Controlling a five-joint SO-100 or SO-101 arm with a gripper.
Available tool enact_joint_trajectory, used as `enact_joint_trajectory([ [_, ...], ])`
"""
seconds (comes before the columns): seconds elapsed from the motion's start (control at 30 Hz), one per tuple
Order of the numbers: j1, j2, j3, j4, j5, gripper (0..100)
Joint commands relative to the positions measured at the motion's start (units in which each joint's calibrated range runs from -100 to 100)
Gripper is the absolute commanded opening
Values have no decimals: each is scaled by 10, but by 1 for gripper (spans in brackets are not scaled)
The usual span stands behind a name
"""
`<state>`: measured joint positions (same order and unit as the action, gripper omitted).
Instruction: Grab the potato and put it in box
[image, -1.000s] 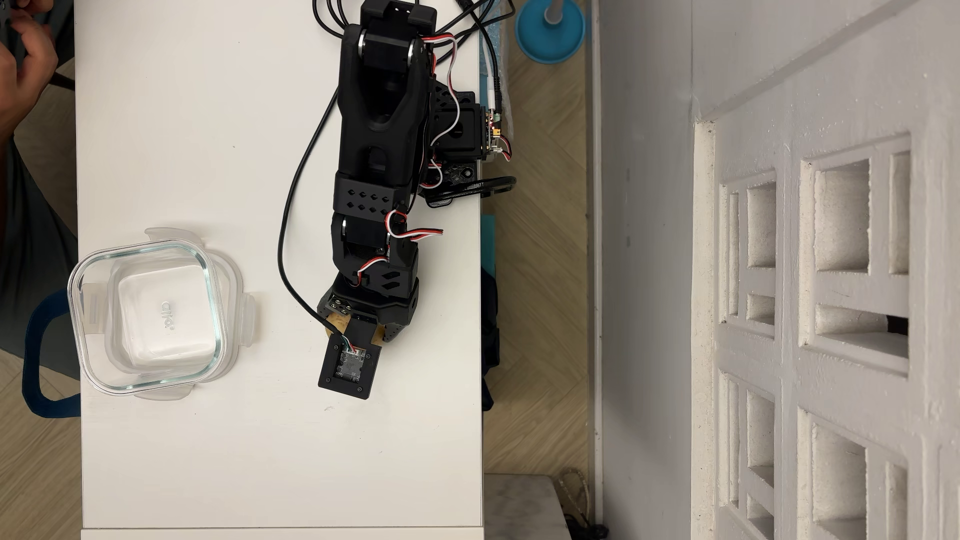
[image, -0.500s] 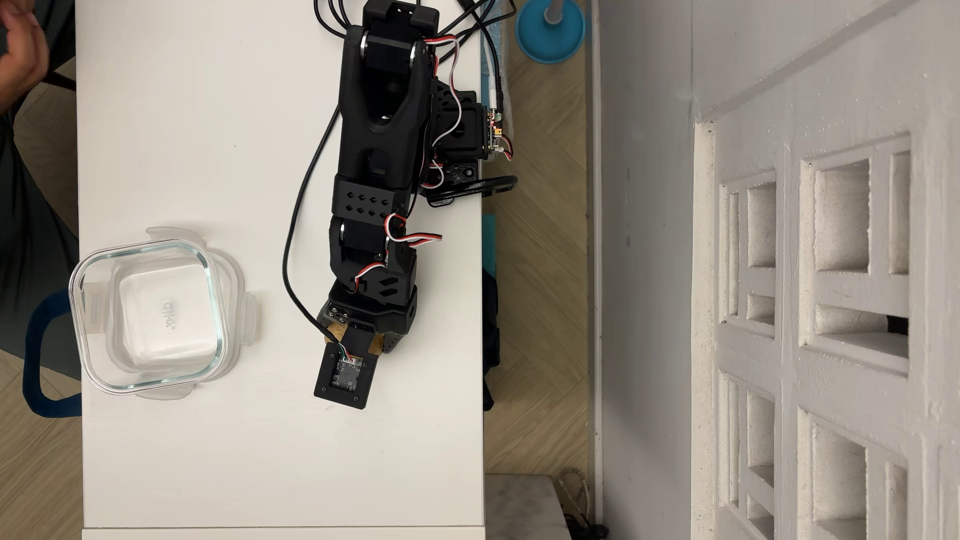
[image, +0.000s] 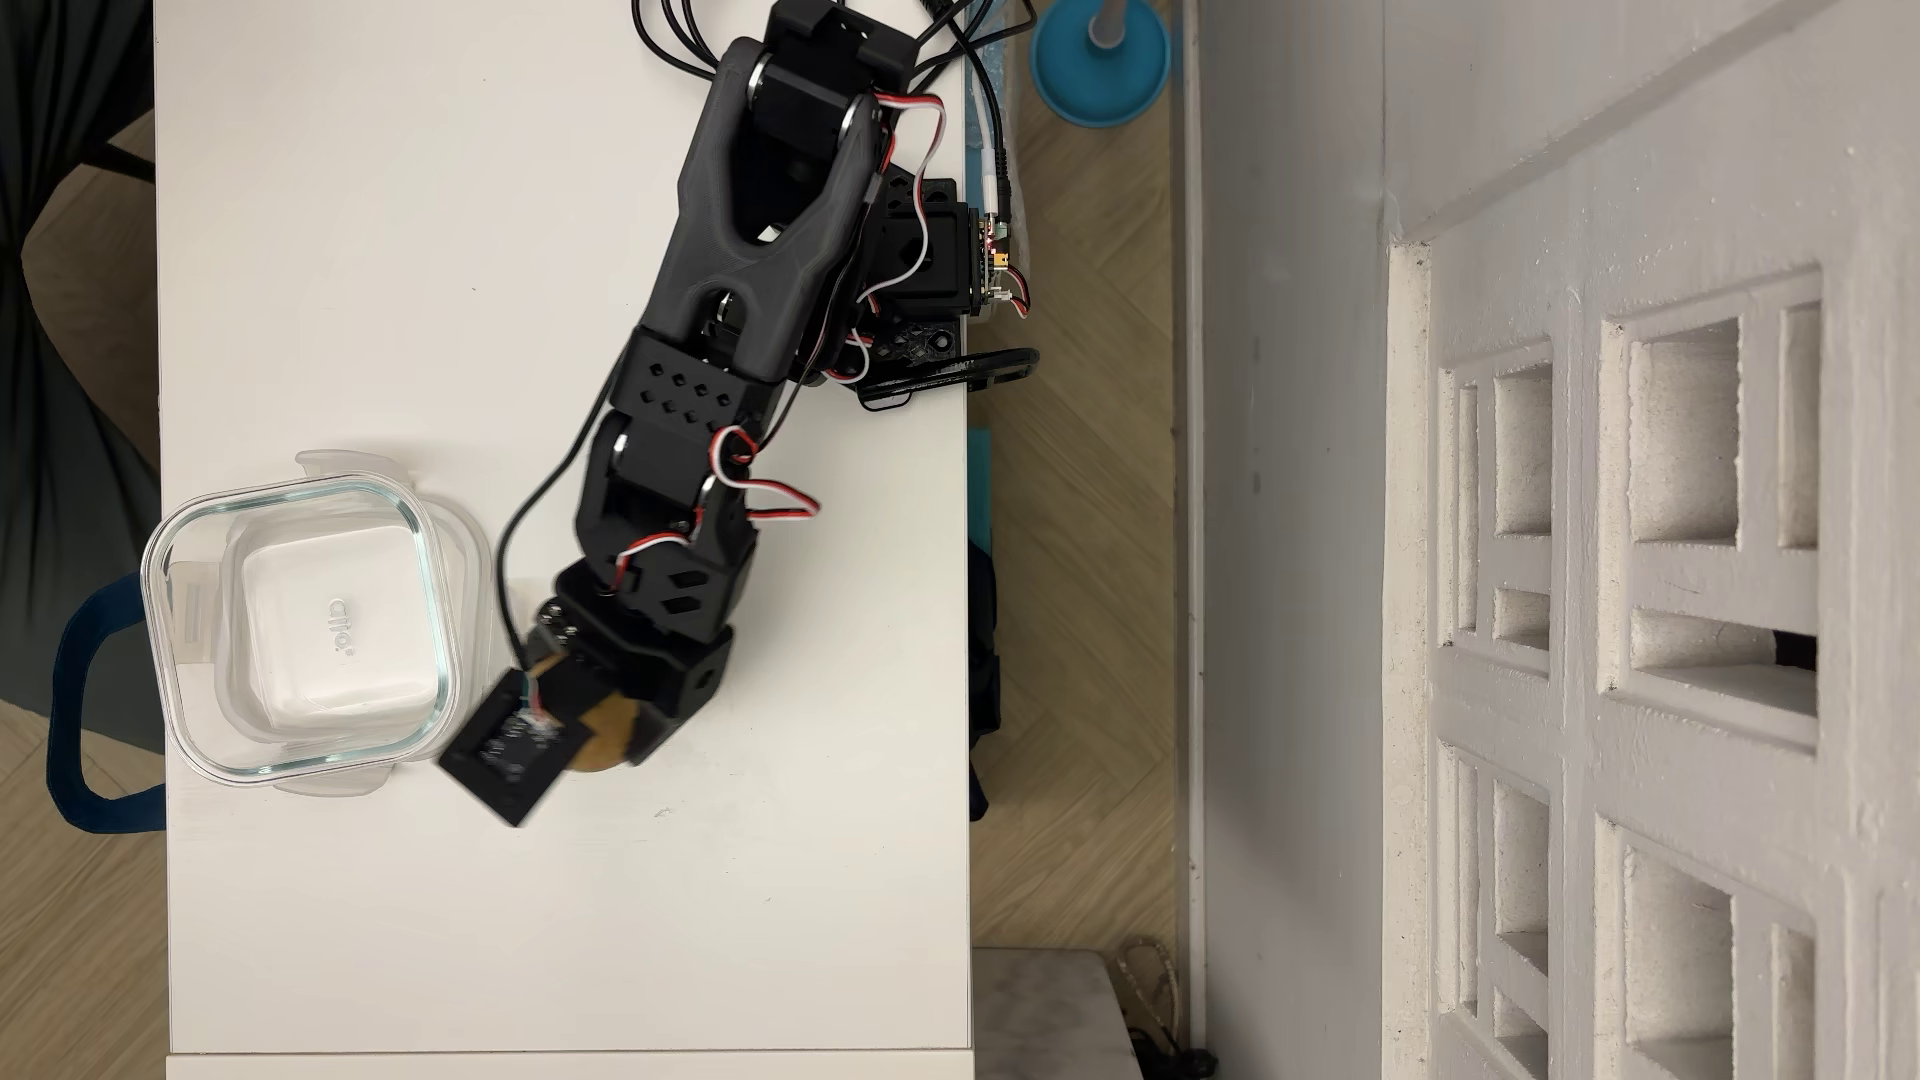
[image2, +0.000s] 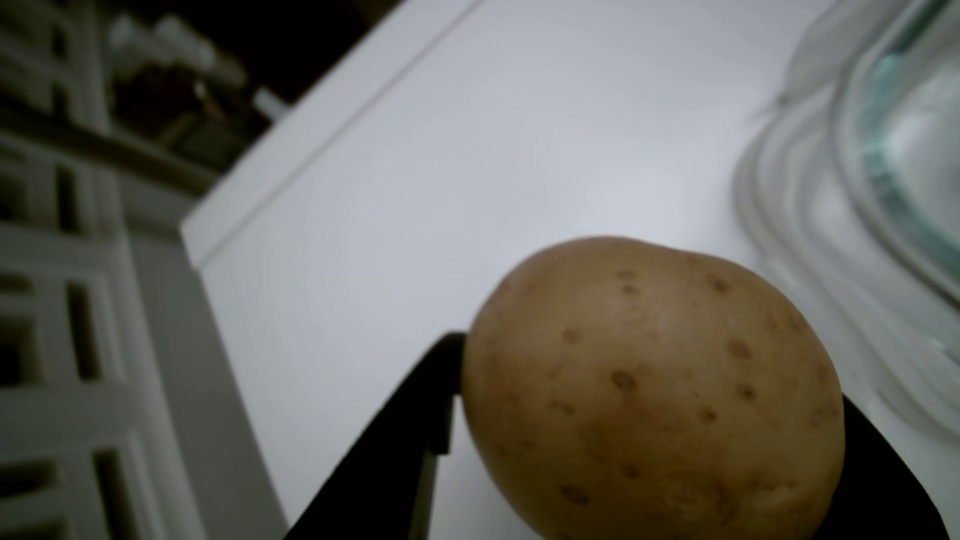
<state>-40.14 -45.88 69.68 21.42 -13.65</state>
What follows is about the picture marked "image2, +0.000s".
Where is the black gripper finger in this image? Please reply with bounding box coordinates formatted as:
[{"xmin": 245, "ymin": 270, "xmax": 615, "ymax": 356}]
[
  {"xmin": 283, "ymin": 332, "xmax": 468, "ymax": 540},
  {"xmin": 812, "ymin": 394, "xmax": 951, "ymax": 540}
]

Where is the brown potato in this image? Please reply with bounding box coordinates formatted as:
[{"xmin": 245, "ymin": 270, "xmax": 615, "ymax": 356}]
[{"xmin": 460, "ymin": 236, "xmax": 847, "ymax": 540}]

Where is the white lattice crate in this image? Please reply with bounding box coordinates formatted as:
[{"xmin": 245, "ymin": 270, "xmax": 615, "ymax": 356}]
[{"xmin": 0, "ymin": 0, "xmax": 207, "ymax": 540}]

